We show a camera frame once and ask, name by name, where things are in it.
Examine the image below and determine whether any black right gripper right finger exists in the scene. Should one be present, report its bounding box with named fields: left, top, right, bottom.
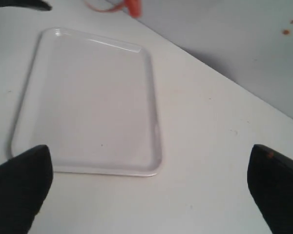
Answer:
left=248, top=144, right=293, bottom=234

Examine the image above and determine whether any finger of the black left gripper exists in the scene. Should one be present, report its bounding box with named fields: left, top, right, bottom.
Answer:
left=0, top=0, right=52, bottom=11

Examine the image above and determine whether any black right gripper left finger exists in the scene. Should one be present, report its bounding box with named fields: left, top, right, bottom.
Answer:
left=0, top=145, right=53, bottom=234

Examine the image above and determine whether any red sauce squeeze bottle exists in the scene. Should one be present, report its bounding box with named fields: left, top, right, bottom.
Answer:
left=84, top=0, right=142, bottom=18

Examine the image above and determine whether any white rectangular plastic tray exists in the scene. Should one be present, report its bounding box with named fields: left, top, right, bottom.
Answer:
left=11, top=27, right=163, bottom=177

